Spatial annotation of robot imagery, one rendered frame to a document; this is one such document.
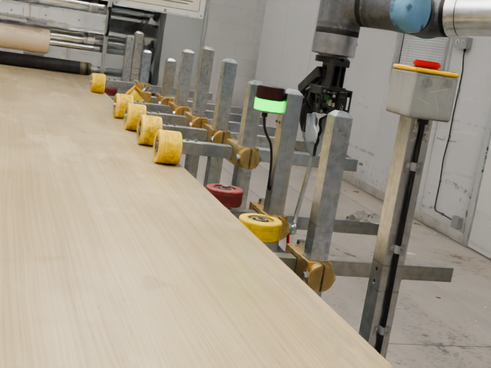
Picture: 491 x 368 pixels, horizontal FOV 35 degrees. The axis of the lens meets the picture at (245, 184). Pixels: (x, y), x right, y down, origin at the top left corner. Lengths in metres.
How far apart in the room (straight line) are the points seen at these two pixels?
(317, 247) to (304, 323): 0.47
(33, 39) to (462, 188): 3.28
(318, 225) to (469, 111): 4.58
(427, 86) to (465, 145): 4.79
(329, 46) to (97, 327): 0.92
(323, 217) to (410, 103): 0.37
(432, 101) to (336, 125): 0.29
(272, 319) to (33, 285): 0.29
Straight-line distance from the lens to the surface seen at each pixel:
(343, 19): 1.61
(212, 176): 2.11
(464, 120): 5.97
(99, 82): 3.30
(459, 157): 5.96
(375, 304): 1.19
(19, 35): 4.06
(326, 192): 1.39
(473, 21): 1.64
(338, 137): 1.38
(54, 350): 0.80
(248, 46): 10.80
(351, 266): 1.50
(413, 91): 1.11
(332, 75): 1.60
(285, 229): 1.63
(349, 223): 1.76
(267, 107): 1.58
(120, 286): 0.99
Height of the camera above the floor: 1.23
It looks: 11 degrees down
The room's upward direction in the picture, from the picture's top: 9 degrees clockwise
